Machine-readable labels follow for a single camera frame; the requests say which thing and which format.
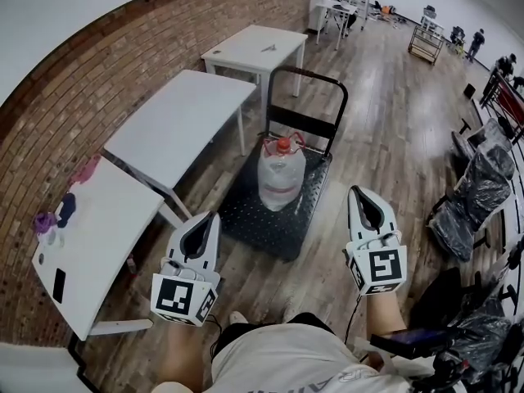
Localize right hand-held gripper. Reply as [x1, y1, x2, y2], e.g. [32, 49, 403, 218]
[343, 185, 409, 297]

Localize white table with clutter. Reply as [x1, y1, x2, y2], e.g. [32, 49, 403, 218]
[31, 156, 183, 341]

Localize wooden trolley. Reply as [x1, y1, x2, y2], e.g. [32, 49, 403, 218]
[407, 23, 445, 65]

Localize clear red-capped water jug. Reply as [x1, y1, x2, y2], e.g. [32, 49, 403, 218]
[256, 132, 307, 213]

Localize pink object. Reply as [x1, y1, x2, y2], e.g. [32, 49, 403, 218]
[70, 154, 102, 186]

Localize person's right forearm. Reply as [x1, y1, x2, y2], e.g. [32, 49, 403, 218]
[363, 291, 409, 343]

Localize black wrist-mounted device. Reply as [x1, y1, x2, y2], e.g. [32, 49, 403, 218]
[369, 327, 452, 360]

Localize red metal railing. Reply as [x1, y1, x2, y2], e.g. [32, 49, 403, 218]
[479, 66, 524, 139]

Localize wooden floor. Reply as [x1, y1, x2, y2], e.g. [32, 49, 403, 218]
[73, 5, 517, 393]

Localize black phone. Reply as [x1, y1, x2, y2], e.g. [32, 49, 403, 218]
[52, 267, 67, 305]

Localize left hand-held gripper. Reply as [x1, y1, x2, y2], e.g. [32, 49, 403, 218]
[150, 211, 223, 328]

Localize person's left forearm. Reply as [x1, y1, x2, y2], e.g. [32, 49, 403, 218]
[162, 319, 206, 389]

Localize dark blue object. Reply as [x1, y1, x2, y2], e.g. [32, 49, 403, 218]
[55, 192, 78, 228]

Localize small white table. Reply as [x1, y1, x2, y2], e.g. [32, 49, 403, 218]
[314, 0, 359, 52]

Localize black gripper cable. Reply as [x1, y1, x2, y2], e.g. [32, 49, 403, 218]
[343, 296, 364, 344]
[203, 316, 224, 360]

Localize person's black shorts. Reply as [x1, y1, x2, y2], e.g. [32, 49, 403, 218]
[211, 312, 337, 358]

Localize white furniture corner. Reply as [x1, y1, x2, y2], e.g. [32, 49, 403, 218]
[0, 341, 85, 393]

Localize black platform cart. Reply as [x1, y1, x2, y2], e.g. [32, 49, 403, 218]
[216, 65, 350, 264]

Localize plastic-wrapped black chair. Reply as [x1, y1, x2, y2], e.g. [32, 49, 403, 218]
[428, 143, 517, 262]
[433, 284, 524, 393]
[449, 117, 513, 160]

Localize person's white shirt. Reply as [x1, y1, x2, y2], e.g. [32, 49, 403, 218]
[151, 321, 466, 393]

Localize purple object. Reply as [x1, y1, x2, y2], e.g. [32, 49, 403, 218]
[33, 211, 57, 235]

